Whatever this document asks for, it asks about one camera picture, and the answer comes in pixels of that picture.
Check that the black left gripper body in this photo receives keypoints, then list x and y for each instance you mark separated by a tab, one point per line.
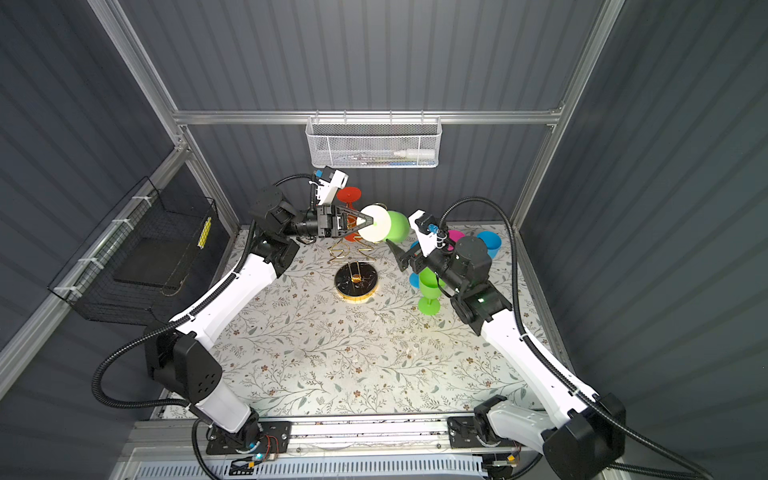
324	223

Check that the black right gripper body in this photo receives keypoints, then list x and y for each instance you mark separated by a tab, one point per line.
436	263

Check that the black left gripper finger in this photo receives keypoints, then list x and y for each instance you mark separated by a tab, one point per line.
360	231
348	213

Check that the green wine glass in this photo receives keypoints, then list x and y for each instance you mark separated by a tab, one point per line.
431	289
388	224

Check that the blue wine glass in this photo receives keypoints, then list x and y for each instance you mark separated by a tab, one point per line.
492	241
414	278

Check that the red wine glass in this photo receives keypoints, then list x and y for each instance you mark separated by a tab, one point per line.
347	197

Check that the pink wine glass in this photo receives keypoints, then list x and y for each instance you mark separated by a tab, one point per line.
455	235

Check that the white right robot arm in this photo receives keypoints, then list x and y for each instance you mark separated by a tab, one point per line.
574	439

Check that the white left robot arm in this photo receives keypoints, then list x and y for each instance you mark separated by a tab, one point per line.
179	355

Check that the gold wine glass rack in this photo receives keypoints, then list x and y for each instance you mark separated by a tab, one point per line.
356	279

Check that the white bottle in basket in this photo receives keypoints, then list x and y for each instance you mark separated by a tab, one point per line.
416	154

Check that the yellow marker in basket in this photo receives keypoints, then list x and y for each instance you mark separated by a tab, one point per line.
204	233

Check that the white wire mesh basket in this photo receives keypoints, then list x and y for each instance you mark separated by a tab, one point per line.
370	145

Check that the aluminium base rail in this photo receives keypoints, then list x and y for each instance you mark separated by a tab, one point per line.
389	446

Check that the black wire basket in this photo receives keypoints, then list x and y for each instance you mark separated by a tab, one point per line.
146	267

